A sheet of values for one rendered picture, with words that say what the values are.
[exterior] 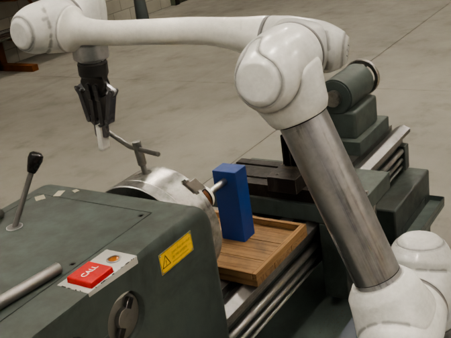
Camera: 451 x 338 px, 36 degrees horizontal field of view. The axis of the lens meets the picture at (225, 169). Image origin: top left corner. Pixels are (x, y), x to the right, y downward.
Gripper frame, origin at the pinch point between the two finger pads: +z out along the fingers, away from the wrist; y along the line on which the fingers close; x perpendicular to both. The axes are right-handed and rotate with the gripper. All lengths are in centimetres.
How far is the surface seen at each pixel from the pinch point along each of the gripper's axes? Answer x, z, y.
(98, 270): 48, 2, -40
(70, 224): 34.2, 4.8, -19.5
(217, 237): 0.7, 21.6, -33.9
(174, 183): 3.4, 7.4, -24.5
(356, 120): -105, 28, -27
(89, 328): 55, 10, -43
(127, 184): 10.4, 6.4, -15.5
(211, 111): -365, 139, 212
